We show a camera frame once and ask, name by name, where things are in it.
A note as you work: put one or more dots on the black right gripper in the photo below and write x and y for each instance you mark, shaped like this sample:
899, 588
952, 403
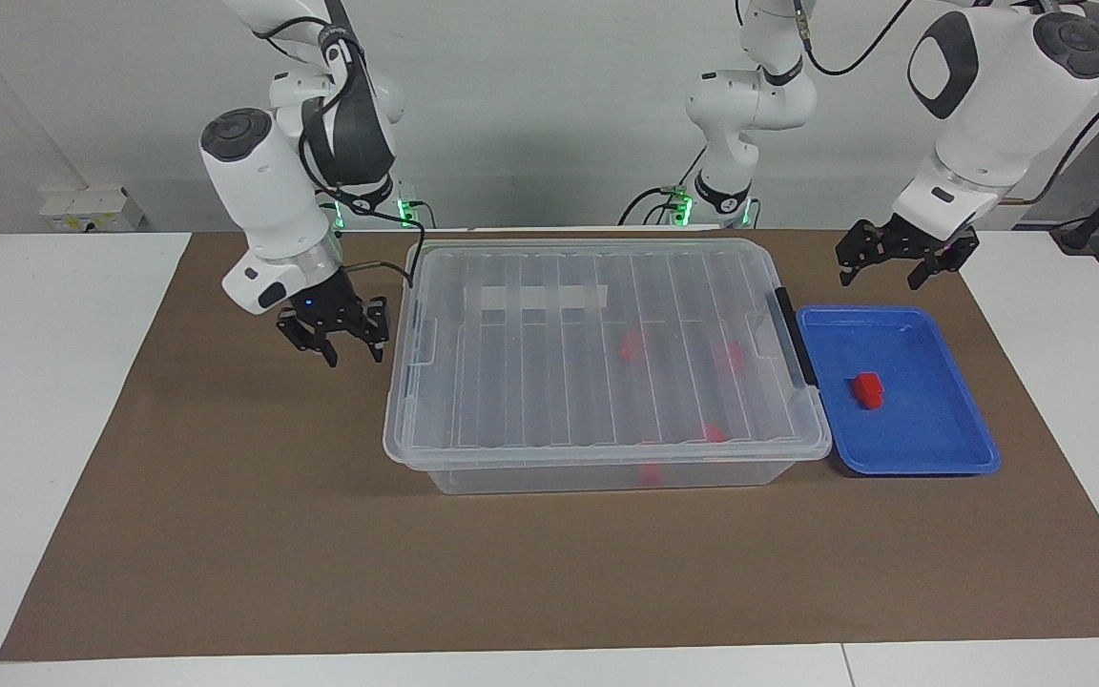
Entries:
330, 303

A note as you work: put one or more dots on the white power strip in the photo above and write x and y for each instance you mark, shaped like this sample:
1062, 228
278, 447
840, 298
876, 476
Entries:
82, 212

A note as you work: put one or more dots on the red plastic block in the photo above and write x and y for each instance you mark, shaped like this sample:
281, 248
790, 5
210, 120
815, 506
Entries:
714, 434
867, 389
648, 474
633, 345
729, 355

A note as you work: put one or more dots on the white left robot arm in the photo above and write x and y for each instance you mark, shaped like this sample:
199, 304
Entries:
1007, 105

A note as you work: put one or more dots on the blue plastic tray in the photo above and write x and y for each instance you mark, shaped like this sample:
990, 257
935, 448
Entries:
922, 439

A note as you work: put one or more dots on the clear ribbed plastic lid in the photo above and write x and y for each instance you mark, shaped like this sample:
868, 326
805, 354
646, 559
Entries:
530, 382

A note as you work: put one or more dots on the white tape strip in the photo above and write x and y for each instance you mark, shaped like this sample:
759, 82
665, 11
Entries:
511, 299

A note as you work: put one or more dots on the brown table mat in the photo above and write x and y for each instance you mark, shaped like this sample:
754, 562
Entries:
225, 525

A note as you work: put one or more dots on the clear plastic storage box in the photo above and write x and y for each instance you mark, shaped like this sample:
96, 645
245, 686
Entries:
530, 479

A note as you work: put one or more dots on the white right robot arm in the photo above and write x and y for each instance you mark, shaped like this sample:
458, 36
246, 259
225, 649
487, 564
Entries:
263, 191

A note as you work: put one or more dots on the green lit base connector box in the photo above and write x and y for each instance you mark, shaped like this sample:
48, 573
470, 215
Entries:
408, 208
678, 205

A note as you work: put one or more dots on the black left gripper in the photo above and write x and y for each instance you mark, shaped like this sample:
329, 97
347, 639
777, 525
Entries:
917, 243

